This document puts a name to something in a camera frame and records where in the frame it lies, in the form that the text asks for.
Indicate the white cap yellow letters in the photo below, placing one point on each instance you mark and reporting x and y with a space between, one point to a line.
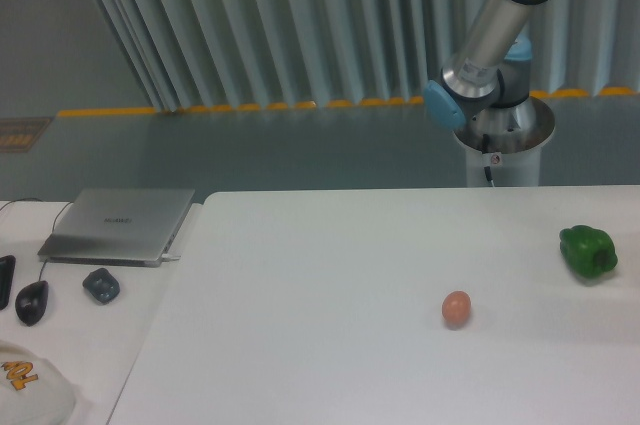
33 390

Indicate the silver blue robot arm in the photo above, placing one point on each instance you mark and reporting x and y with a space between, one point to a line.
483 91

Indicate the green bell pepper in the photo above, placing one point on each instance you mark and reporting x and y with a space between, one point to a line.
589 252

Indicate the brown floor sign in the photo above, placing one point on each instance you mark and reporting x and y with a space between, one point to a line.
18 135

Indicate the black computer mouse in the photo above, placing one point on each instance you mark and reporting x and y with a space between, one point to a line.
31 302

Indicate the white corrugated partition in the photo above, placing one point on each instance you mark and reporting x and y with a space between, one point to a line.
257 53

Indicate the black flat device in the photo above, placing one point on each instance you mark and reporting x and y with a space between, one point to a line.
7 269

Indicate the silver closed laptop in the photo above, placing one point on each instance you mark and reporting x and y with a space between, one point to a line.
119 226

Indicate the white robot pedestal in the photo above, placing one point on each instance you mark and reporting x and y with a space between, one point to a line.
502 165

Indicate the brown egg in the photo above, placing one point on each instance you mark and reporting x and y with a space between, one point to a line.
456 309

